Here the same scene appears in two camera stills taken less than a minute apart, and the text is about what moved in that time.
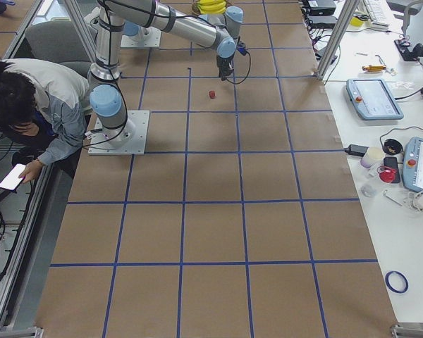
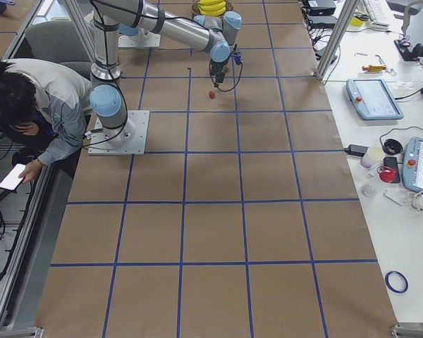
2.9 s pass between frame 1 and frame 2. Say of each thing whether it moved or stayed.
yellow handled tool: stayed
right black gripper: moved
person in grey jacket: stayed
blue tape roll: stayed
